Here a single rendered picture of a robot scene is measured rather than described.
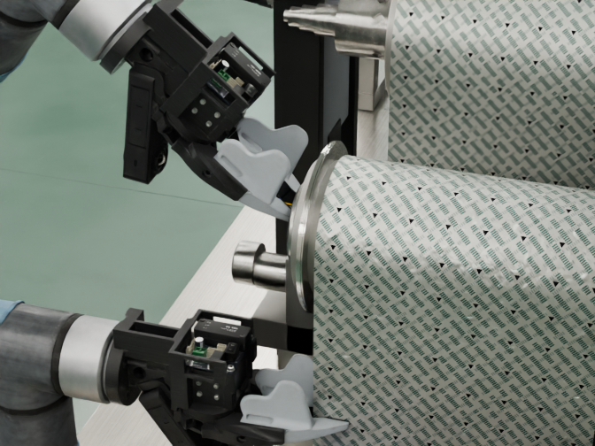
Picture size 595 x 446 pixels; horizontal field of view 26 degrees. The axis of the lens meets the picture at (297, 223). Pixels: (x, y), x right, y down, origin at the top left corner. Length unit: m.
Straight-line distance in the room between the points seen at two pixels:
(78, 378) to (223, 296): 0.52
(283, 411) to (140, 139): 0.26
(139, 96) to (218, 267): 0.63
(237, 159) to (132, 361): 0.21
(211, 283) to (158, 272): 1.73
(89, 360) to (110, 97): 3.28
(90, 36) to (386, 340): 0.35
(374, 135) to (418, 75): 0.85
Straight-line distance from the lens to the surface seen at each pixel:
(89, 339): 1.15
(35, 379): 1.18
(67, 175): 3.91
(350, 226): 1.02
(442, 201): 1.02
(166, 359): 1.12
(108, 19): 1.07
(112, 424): 1.45
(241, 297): 1.64
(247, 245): 1.17
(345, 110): 1.49
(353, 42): 1.26
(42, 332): 1.17
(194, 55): 1.07
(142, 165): 1.13
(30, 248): 3.55
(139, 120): 1.11
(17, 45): 1.15
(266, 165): 1.07
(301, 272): 1.03
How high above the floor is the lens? 1.80
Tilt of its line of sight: 30 degrees down
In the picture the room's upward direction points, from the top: straight up
